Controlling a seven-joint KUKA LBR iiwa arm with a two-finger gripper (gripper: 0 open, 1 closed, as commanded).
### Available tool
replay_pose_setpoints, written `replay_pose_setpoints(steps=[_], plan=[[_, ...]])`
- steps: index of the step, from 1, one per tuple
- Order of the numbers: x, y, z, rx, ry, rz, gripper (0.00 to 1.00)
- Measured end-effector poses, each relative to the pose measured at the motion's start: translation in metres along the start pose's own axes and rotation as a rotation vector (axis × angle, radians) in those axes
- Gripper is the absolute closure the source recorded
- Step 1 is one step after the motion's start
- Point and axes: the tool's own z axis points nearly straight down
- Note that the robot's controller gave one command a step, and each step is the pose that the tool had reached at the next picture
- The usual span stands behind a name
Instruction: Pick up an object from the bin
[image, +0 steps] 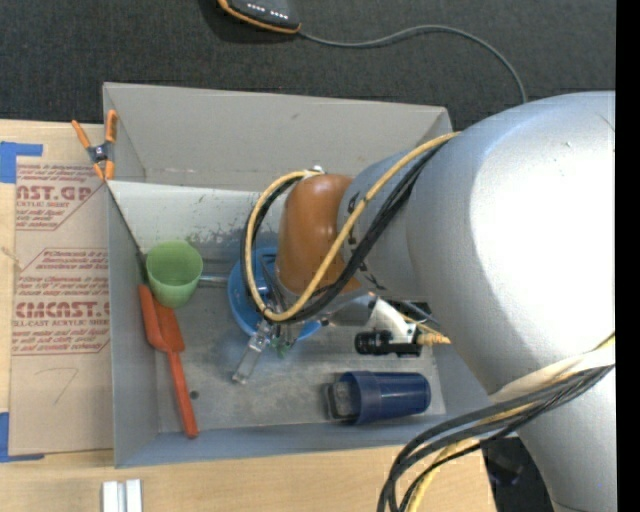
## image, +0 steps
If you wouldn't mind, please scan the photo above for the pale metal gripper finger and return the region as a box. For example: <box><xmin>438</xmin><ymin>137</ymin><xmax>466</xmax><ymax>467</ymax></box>
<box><xmin>231</xmin><ymin>332</ymin><xmax>272</xmax><ymax>385</ymax></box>

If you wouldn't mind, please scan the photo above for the blue plastic bowl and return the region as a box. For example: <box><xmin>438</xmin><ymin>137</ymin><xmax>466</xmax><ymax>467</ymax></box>
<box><xmin>226</xmin><ymin>246</ymin><xmax>322</xmax><ymax>343</ymax></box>

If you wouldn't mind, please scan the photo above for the grey metal bin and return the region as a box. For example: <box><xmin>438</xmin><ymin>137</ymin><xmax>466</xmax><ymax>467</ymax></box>
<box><xmin>102</xmin><ymin>82</ymin><xmax>495</xmax><ymax>469</ymax></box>

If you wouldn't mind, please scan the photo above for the orange plastic scoop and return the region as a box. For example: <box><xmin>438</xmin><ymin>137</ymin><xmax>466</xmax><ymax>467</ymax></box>
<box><xmin>137</xmin><ymin>284</ymin><xmax>200</xmax><ymax>440</ymax></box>

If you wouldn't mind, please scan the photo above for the green plastic cup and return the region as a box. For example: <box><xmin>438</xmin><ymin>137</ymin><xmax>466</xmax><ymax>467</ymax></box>
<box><xmin>145</xmin><ymin>240</ymin><xmax>204</xmax><ymax>309</ymax></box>

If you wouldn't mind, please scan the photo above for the dark blue plastic cup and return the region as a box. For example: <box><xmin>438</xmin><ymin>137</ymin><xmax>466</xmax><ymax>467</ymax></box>
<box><xmin>322</xmin><ymin>370</ymin><xmax>433</xmax><ymax>427</ymax></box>

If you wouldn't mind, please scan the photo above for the brown cardboard board red print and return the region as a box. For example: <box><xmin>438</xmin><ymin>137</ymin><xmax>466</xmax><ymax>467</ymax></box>
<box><xmin>0</xmin><ymin>118</ymin><xmax>116</xmax><ymax>464</ymax></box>

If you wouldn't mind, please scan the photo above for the black cylinder on white bracket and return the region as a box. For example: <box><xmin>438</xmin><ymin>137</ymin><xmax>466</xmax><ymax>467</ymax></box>
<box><xmin>354</xmin><ymin>296</ymin><xmax>452</xmax><ymax>359</ymax></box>

